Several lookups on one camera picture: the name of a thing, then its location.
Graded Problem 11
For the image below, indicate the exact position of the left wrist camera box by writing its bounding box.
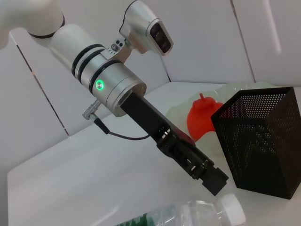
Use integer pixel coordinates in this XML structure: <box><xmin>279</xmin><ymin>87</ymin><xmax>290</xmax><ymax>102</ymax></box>
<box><xmin>107</xmin><ymin>0</ymin><xmax>174</xmax><ymax>63</ymax></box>

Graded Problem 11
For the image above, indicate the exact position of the left arm connector cable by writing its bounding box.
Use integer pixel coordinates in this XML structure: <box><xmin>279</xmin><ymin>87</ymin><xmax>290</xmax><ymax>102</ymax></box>
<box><xmin>82</xmin><ymin>98</ymin><xmax>151</xmax><ymax>141</ymax></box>

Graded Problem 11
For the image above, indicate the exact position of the clear green-label water bottle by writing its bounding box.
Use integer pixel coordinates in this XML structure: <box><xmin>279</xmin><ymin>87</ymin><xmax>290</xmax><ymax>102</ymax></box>
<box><xmin>115</xmin><ymin>193</ymin><xmax>246</xmax><ymax>226</ymax></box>

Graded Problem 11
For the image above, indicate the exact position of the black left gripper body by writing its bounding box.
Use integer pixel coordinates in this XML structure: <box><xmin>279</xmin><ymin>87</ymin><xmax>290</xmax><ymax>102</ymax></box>
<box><xmin>119</xmin><ymin>93</ymin><xmax>196</xmax><ymax>154</ymax></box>

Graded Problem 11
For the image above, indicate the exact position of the red-orange fruit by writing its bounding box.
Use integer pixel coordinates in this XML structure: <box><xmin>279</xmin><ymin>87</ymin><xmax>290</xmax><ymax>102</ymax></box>
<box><xmin>187</xmin><ymin>93</ymin><xmax>224</xmax><ymax>142</ymax></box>

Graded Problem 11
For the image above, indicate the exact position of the black mesh pen holder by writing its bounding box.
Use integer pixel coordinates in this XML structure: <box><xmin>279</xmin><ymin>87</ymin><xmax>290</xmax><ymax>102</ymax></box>
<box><xmin>210</xmin><ymin>86</ymin><xmax>301</xmax><ymax>200</ymax></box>

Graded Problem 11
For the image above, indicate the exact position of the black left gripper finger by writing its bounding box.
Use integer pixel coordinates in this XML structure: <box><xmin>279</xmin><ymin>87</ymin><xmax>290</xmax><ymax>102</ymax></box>
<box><xmin>178</xmin><ymin>133</ymin><xmax>230</xmax><ymax>185</ymax></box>
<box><xmin>157</xmin><ymin>140</ymin><xmax>227</xmax><ymax>196</ymax></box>

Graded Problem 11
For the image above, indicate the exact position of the green glass fruit plate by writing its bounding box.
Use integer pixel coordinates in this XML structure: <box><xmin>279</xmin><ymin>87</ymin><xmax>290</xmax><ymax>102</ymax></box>
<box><xmin>164</xmin><ymin>81</ymin><xmax>280</xmax><ymax>145</ymax></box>

